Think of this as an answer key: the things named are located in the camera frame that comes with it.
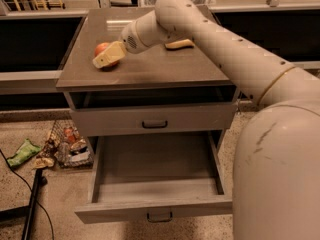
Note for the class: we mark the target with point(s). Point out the yellow snack wrapper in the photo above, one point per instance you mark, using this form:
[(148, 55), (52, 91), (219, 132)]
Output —
[(43, 162)]

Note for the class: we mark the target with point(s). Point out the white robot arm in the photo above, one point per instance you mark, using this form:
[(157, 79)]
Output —
[(276, 175)]

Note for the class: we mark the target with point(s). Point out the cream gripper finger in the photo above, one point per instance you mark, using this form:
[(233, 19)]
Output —
[(115, 51)]

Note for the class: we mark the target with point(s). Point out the green snack bag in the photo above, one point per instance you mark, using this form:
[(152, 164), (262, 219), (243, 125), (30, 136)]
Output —
[(26, 151)]

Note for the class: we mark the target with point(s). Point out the grey drawer cabinet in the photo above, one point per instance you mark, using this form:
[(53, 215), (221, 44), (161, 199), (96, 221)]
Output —
[(156, 77)]

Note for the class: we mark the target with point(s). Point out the yellow sponge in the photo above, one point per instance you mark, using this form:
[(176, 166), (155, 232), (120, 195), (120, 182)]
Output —
[(181, 44)]

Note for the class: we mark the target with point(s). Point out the red apple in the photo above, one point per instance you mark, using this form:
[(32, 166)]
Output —
[(101, 49)]

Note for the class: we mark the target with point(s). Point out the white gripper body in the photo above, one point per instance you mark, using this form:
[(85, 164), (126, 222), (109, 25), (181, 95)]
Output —
[(129, 40)]

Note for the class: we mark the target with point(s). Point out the black stand leg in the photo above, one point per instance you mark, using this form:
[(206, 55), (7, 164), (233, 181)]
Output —
[(27, 212)]

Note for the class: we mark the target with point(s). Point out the open grey lower drawer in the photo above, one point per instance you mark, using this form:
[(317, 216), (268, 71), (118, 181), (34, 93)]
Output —
[(157, 178)]

